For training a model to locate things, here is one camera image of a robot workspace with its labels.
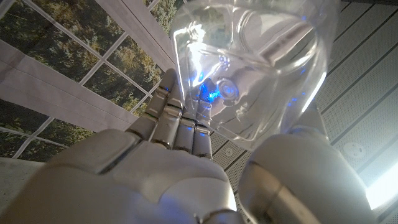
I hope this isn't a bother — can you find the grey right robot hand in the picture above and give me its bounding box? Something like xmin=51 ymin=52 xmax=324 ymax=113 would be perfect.
xmin=0 ymin=68 xmax=379 ymax=224

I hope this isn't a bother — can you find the clear plastic jar body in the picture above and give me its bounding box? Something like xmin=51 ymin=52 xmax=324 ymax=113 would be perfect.
xmin=170 ymin=0 xmax=340 ymax=152

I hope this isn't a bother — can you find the printed window forest backdrop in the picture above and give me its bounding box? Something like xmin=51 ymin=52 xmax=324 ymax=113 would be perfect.
xmin=0 ymin=0 xmax=187 ymax=162

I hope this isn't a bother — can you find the round white ceiling sensor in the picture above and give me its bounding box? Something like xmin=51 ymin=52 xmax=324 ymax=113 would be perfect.
xmin=343 ymin=142 xmax=367 ymax=160

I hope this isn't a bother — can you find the bright ceiling light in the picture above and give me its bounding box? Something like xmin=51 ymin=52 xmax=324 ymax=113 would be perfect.
xmin=365 ymin=161 xmax=398 ymax=211

